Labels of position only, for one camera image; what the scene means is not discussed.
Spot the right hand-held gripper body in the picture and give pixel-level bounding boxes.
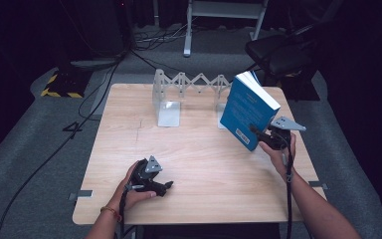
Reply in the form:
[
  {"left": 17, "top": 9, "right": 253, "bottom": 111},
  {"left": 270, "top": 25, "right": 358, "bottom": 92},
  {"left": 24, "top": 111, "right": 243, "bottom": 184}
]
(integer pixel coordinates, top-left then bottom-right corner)
[{"left": 264, "top": 116, "right": 306, "bottom": 150}]

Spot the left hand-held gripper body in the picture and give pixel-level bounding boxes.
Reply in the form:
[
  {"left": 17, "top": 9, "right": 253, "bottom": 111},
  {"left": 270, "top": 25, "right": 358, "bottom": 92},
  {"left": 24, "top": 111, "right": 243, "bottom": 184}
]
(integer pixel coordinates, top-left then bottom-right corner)
[{"left": 131, "top": 154, "right": 163, "bottom": 192}]

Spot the blue paperback book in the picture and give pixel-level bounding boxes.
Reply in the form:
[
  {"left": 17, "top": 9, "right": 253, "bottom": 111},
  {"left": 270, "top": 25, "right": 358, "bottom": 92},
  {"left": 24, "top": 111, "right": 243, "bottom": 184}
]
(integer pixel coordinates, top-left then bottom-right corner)
[{"left": 219, "top": 70, "right": 282, "bottom": 152}]

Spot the grey expandable metal book rack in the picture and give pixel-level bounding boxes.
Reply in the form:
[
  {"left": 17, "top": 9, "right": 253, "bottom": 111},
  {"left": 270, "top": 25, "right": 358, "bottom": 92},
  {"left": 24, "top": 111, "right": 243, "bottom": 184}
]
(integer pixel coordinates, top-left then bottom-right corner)
[{"left": 151, "top": 68, "right": 238, "bottom": 129}]

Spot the person's right hand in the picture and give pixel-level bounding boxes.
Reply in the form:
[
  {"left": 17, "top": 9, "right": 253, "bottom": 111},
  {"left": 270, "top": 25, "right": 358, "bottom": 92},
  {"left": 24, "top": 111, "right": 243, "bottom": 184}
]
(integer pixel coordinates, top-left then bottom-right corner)
[{"left": 258, "top": 132, "right": 297, "bottom": 182}]

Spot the person's left hand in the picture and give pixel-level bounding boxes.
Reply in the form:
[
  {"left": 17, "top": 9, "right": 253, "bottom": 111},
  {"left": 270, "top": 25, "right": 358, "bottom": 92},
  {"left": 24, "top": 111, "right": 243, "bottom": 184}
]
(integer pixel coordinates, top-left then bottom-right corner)
[{"left": 108, "top": 160, "right": 157, "bottom": 213}]

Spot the grey tape strip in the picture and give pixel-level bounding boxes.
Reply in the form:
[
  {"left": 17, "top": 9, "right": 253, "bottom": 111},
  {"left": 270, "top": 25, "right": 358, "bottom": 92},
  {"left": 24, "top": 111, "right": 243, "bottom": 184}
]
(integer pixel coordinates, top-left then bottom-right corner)
[
  {"left": 67, "top": 189, "right": 95, "bottom": 201},
  {"left": 307, "top": 180, "right": 329, "bottom": 191}
]

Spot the black tape floor mark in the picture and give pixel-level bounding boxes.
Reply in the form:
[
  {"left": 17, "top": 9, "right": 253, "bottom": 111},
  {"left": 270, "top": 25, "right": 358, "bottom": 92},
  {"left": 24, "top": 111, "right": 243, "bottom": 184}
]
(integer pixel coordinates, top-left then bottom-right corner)
[{"left": 62, "top": 120, "right": 85, "bottom": 140}]

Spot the grey floor mat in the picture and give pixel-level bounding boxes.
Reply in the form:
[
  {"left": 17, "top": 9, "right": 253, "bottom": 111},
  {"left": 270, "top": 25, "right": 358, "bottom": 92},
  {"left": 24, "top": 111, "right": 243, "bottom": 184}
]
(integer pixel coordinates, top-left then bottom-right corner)
[{"left": 0, "top": 49, "right": 382, "bottom": 239}]

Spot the black yellow striped base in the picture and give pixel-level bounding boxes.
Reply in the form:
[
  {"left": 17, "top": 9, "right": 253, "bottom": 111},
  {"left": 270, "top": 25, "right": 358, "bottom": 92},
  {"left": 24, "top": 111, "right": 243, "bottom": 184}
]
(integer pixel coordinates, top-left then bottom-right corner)
[{"left": 40, "top": 68, "right": 93, "bottom": 100}]

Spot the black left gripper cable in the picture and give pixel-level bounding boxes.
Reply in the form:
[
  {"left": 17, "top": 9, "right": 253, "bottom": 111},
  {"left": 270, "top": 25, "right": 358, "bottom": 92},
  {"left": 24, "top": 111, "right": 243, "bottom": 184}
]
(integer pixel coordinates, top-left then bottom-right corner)
[{"left": 118, "top": 183, "right": 135, "bottom": 239}]

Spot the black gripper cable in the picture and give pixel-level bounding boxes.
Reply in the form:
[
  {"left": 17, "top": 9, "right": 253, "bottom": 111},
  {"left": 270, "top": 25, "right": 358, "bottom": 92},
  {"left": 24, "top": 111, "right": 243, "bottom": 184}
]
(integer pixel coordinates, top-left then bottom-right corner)
[
  {"left": 280, "top": 131, "right": 294, "bottom": 239},
  {"left": 118, "top": 183, "right": 135, "bottom": 239}
]

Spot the orange wrist bracelet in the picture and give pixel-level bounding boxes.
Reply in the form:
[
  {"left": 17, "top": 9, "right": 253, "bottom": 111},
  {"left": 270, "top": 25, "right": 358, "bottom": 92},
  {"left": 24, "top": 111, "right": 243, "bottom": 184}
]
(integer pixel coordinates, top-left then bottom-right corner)
[{"left": 99, "top": 205, "right": 123, "bottom": 223}]

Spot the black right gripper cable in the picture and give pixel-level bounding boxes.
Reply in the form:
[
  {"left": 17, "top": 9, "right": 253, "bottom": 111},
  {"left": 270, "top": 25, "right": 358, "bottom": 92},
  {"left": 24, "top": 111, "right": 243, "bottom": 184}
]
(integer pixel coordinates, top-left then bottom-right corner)
[{"left": 280, "top": 131, "right": 294, "bottom": 239}]

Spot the long black floor cable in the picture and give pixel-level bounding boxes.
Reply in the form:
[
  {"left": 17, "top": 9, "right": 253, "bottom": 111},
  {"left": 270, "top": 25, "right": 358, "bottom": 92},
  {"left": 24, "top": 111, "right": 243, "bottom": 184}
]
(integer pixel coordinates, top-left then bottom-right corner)
[{"left": 0, "top": 54, "right": 125, "bottom": 239}]

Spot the white metal stand frame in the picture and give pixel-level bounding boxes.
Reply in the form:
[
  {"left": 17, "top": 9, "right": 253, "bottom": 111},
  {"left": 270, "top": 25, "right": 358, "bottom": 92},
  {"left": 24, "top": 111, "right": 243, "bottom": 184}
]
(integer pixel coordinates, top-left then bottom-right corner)
[{"left": 182, "top": 0, "right": 270, "bottom": 58}]

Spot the bundle of floor cables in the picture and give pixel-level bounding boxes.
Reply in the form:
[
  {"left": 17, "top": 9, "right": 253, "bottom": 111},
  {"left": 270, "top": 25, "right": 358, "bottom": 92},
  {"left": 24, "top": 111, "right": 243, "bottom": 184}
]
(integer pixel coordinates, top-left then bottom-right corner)
[{"left": 130, "top": 21, "right": 195, "bottom": 53}]

